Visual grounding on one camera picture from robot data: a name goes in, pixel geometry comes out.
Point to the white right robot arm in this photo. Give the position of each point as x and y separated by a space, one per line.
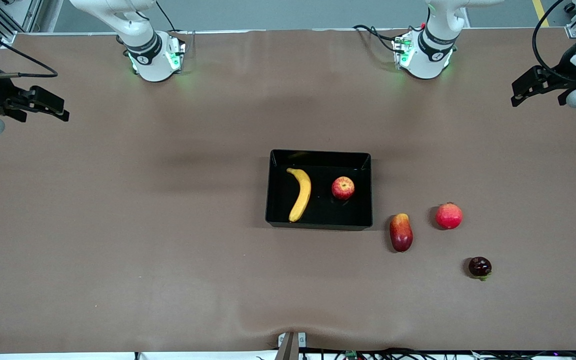
148 60

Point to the brown table cover sheet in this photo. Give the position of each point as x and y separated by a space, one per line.
168 250

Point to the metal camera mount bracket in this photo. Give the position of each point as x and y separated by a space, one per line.
292 345

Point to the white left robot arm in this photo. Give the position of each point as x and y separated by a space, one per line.
433 55

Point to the red yellow mango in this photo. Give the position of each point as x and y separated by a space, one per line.
401 234

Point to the dark purple mangosteen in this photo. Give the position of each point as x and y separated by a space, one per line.
479 267

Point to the yellow banana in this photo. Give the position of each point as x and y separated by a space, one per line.
302 195

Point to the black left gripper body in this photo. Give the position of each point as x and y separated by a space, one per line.
564 68

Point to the black plastic tray box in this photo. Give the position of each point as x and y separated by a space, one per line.
328 212

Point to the red yellow apple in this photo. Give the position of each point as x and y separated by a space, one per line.
343 188

